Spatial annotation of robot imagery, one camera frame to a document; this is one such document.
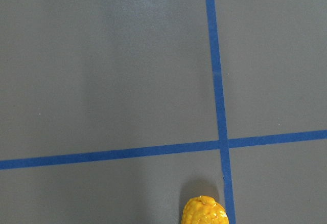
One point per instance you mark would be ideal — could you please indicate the yellow corn cob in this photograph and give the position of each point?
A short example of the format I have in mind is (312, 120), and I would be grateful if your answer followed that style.
(204, 209)

